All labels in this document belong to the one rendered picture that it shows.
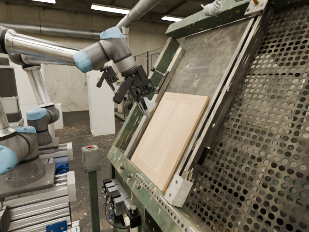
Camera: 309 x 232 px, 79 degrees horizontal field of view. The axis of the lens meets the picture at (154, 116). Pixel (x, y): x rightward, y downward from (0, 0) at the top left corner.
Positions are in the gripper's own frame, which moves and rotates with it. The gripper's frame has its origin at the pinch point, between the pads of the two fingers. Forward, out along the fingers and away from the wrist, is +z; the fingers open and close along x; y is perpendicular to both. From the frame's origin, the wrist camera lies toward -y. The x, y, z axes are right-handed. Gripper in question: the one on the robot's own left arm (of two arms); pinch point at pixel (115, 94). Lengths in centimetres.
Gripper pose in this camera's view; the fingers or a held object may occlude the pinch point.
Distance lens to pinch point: 143.1
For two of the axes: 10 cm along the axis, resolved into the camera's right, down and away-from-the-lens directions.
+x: -4.0, -1.8, 9.0
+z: 4.3, 8.3, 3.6
